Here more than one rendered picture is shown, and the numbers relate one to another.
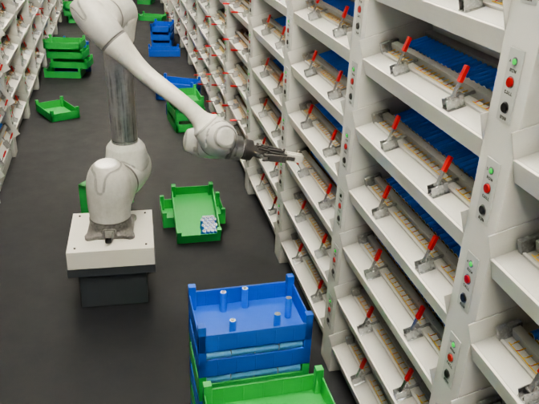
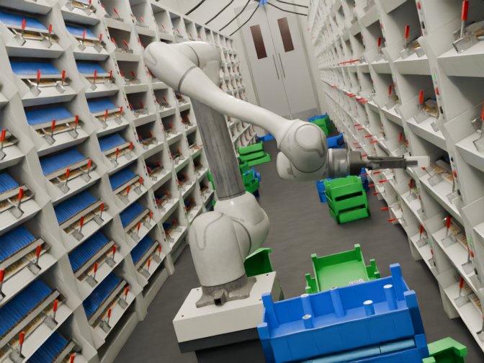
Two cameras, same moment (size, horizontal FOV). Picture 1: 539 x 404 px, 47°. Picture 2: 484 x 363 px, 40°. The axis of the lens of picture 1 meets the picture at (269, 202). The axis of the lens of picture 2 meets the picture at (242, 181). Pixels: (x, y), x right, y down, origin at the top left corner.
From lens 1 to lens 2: 63 cm
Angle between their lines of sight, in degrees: 28
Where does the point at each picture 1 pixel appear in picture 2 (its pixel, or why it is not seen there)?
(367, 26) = not seen: outside the picture
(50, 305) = not seen: outside the picture
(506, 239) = not seen: outside the picture
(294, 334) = (396, 327)
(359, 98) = (430, 18)
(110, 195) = (212, 249)
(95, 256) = (204, 320)
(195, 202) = (343, 271)
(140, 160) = (250, 212)
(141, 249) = (254, 306)
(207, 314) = (290, 329)
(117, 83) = (209, 131)
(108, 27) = (178, 65)
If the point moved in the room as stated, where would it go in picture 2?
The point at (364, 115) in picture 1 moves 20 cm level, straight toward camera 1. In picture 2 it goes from (443, 37) to (422, 44)
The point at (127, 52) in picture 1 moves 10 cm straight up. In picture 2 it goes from (201, 85) to (192, 53)
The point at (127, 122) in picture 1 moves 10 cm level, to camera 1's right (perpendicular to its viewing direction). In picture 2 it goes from (228, 171) to (255, 166)
